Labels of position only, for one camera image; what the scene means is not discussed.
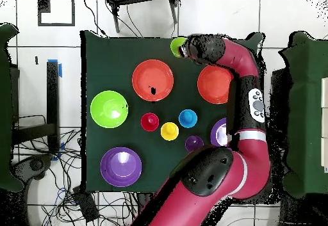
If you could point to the orange plastic bowl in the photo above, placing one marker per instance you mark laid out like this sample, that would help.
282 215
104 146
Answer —
151 77
212 85

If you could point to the green plastic cup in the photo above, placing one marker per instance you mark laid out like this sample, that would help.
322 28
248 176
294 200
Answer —
175 45

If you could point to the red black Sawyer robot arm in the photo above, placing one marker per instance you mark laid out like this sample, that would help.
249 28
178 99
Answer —
205 210

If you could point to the white box stack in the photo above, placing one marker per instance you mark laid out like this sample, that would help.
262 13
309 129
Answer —
325 123

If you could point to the red plastic cup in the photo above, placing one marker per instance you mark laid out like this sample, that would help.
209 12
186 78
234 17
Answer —
150 122

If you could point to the yellow plastic cup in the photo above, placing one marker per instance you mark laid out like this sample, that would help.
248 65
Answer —
169 131

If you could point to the blue plastic cup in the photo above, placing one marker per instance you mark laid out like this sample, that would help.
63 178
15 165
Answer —
187 118

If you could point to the purple plastic cup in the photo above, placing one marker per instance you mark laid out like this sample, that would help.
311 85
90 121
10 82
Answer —
193 142

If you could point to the green plastic bowl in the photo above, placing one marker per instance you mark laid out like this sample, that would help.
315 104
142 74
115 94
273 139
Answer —
109 109

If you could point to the purple plastic bowl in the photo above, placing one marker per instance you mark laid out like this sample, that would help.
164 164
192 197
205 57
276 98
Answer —
120 167
217 133

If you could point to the dark green tablecloth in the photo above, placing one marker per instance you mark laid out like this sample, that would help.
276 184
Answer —
115 57

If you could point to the black beam with blue tape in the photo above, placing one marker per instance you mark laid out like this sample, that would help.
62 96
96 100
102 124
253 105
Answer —
52 95

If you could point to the black power box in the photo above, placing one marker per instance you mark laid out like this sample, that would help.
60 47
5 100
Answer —
85 205

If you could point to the black chair base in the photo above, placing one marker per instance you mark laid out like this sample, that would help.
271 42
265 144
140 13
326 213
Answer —
33 164

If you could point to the green cloth covered table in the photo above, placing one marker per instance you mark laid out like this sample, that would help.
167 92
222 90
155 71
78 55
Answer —
5 108
307 108

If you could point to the black square frame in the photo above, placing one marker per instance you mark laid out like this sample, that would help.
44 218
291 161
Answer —
43 5

